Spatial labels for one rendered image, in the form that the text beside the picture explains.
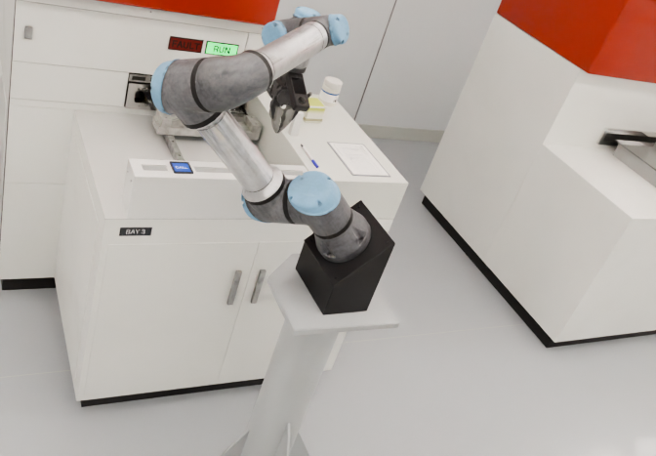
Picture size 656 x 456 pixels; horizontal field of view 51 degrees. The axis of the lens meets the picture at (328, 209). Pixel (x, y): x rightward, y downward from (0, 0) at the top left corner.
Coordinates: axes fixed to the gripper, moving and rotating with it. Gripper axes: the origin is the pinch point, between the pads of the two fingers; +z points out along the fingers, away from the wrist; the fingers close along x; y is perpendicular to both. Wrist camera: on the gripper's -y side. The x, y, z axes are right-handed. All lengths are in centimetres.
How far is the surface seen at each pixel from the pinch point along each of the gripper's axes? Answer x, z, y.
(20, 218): 60, 74, 58
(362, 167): -36.0, 13.9, 4.3
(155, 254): 30, 41, -4
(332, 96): -43, 10, 48
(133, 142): 30, 29, 39
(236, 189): 9.9, 18.3, -4.0
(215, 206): 15.2, 24.3, -4.0
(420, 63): -200, 52, 207
